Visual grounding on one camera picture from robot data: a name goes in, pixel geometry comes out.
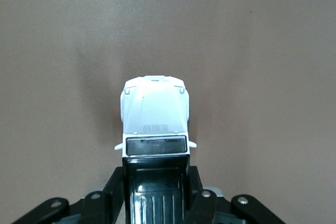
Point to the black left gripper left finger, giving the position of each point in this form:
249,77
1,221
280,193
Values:
105,208

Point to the white jeep toy black roof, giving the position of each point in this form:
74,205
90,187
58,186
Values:
155,108

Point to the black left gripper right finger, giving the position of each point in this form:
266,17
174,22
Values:
204,208

